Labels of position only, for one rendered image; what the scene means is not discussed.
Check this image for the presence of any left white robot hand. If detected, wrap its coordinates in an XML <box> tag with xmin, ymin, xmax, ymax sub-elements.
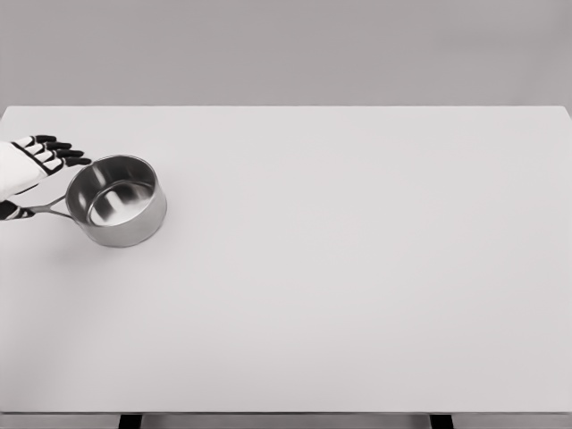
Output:
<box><xmin>0</xmin><ymin>133</ymin><xmax>93</xmax><ymax>221</ymax></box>

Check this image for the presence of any silver steel pot with handle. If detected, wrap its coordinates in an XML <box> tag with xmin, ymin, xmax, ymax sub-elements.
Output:
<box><xmin>27</xmin><ymin>154</ymin><xmax>169</xmax><ymax>248</ymax></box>

